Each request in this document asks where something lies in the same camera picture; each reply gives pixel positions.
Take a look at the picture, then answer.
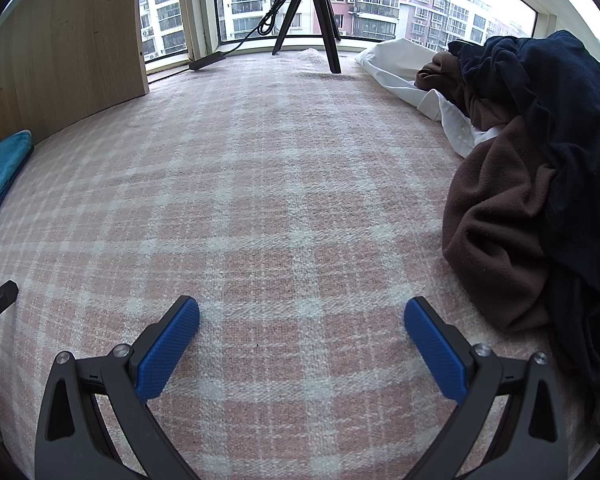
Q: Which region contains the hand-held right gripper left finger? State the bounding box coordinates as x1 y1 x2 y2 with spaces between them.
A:
34 295 203 480

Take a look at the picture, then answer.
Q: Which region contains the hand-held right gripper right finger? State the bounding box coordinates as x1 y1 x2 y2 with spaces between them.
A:
404 296 571 480

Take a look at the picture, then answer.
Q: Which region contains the blue striped towel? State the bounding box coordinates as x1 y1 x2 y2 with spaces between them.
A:
0 130 35 241

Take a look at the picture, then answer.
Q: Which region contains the brown fleece garment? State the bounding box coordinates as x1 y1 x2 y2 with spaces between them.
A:
415 40 561 336

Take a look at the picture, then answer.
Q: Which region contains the pink plaid bed sheet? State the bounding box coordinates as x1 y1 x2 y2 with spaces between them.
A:
0 47 600 480

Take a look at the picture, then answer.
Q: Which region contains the light wooden panel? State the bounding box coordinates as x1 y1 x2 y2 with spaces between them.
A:
0 0 151 146

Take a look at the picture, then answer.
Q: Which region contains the navy blue garment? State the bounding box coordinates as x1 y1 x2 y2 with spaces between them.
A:
447 30 600 401

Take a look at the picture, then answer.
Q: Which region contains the white shirt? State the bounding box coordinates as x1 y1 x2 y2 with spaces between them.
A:
355 37 511 158

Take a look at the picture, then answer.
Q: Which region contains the black tripod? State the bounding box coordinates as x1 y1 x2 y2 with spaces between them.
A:
271 0 343 75

